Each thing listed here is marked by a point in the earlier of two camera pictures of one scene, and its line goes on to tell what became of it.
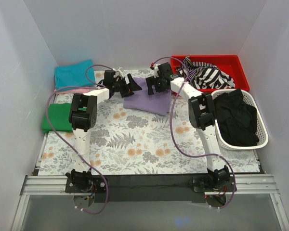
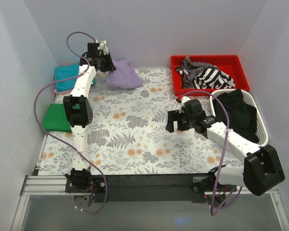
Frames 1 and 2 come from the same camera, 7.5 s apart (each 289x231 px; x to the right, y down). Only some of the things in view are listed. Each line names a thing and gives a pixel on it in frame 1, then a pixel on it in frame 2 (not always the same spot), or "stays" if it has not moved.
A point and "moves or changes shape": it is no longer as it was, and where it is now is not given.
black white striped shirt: (206, 76) stays
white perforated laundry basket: (261, 128) stays
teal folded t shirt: (74, 75) stays
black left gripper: (126, 87) to (108, 64)
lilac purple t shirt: (159, 103) moves or changes shape
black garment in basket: (236, 119) stays
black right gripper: (154, 83) to (173, 121)
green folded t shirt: (59, 115) stays
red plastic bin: (235, 66) stays
